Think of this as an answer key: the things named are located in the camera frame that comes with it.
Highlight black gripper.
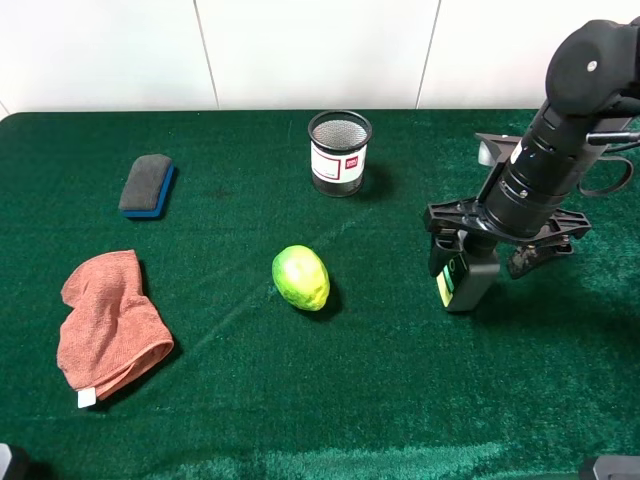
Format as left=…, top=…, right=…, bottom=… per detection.
left=424, top=199, right=592, bottom=279

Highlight grey pump bottle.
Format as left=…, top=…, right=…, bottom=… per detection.
left=432, top=231, right=500, bottom=313

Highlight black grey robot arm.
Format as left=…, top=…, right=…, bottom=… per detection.
left=424, top=20, right=639, bottom=278

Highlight black mesh pen cup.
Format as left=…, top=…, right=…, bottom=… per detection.
left=307, top=110, right=373, bottom=198

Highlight green yellow mango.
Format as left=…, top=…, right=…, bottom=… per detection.
left=272, top=245, right=330, bottom=311

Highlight green velvet table cloth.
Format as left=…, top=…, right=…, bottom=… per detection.
left=1, top=110, right=639, bottom=479

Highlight blue grey whiteboard eraser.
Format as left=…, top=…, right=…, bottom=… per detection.
left=118, top=154, right=175, bottom=219

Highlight orange folded cloth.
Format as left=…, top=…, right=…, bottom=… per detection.
left=57, top=250, right=174, bottom=409

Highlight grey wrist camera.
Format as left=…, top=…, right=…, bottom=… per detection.
left=475, top=133, right=521, bottom=167

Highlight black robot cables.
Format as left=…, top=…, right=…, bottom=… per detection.
left=577, top=130, right=640, bottom=199

